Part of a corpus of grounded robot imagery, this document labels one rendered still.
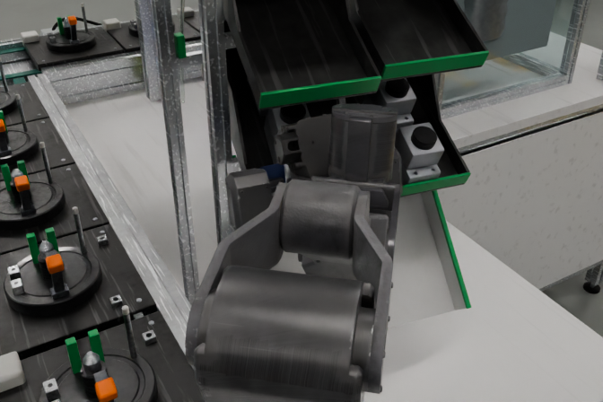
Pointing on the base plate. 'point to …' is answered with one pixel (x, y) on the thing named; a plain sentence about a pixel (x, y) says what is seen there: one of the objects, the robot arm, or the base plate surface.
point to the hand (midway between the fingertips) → (301, 176)
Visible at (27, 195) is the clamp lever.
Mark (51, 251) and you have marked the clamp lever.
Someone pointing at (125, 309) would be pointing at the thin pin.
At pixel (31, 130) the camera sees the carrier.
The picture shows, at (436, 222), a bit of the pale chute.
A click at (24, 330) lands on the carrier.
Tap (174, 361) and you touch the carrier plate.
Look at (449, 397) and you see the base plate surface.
